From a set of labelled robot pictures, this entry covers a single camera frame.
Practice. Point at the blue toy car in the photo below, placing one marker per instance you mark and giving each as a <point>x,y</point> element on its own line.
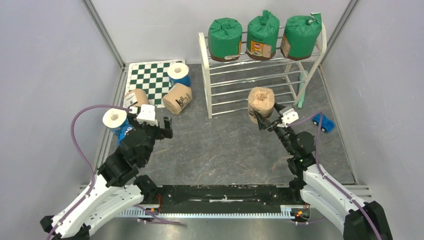
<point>327,125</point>

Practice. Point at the cream metal shelf rack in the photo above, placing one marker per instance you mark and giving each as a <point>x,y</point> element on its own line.
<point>228,84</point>

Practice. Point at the green roll on shelf left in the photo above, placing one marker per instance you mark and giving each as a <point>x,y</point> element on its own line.
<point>225,39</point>

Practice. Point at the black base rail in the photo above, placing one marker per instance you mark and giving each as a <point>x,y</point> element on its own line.
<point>224,201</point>

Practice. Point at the brown roll with label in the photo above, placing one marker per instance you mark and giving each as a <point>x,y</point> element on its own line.
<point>135,98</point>

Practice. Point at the blue white roll front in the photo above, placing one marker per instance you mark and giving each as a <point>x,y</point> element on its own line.
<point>116,120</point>

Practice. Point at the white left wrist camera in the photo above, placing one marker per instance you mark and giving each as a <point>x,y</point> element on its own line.
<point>145,113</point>

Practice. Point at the blue white roll rear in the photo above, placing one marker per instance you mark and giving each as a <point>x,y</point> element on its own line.
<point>179,73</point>

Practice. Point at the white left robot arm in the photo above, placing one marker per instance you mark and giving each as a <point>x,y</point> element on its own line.
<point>117,186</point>

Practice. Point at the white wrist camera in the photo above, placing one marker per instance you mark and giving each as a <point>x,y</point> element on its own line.
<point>145,113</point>
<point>288,115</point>

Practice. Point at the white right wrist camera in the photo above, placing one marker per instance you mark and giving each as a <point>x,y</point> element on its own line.
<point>288,115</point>

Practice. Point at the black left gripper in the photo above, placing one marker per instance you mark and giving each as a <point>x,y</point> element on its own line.
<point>165,132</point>

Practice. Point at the green paper roll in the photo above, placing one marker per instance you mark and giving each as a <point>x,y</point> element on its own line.
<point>262,36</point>

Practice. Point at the brown paper roll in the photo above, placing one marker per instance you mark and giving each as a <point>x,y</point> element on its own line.
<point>260,100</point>

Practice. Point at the blue white roll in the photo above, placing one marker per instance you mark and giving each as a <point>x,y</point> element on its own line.
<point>179,73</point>
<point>116,120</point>

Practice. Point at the brown roll with cartoon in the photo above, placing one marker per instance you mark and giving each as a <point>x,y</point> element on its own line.
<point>177,98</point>

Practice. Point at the green white chessboard mat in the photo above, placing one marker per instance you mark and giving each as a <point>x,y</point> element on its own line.
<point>152,78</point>

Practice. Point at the green brown roll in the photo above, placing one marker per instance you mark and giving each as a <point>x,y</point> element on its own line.
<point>300,35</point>

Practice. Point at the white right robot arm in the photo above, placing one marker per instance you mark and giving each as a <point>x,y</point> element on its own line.
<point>353,216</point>

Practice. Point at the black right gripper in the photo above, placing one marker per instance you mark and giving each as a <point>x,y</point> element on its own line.
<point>271,124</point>

